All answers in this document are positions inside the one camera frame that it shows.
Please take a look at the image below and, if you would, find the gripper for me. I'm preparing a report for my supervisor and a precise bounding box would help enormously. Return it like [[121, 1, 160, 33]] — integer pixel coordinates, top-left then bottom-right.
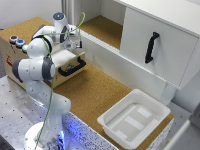
[[64, 32, 84, 51]]

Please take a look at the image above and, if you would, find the wooden drawer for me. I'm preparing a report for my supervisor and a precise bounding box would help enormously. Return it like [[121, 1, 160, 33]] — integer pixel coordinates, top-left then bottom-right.
[[49, 48, 88, 89]]

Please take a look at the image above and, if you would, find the white cabinet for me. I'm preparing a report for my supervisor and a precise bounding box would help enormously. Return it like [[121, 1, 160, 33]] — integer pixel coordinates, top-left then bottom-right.
[[61, 0, 200, 108]]

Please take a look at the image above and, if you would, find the green button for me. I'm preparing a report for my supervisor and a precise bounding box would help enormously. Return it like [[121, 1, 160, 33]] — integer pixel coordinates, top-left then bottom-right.
[[21, 44, 30, 54]]

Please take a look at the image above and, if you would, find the blue button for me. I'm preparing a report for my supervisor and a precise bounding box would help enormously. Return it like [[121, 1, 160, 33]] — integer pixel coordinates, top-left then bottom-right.
[[15, 38, 26, 49]]

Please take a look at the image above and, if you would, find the red button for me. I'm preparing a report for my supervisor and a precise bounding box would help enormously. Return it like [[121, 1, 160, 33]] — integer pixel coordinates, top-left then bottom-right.
[[9, 34, 19, 45]]

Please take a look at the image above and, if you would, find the white sliding door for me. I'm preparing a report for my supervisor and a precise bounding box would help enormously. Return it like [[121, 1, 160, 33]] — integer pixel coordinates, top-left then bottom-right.
[[119, 6, 200, 90]]

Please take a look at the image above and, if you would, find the white plastic box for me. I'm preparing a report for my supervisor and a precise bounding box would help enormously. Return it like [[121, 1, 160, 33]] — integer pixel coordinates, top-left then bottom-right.
[[96, 88, 172, 150]]

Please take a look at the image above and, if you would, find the black drawer handle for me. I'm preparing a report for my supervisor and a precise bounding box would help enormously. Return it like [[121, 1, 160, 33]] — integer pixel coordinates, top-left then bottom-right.
[[58, 55, 87, 78]]

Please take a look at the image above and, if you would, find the green cable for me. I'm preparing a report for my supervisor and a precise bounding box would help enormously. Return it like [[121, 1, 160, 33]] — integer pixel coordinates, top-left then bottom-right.
[[34, 11, 87, 150]]

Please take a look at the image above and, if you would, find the black door handle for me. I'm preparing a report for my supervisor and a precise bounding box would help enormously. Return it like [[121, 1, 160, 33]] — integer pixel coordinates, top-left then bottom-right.
[[144, 31, 160, 65]]

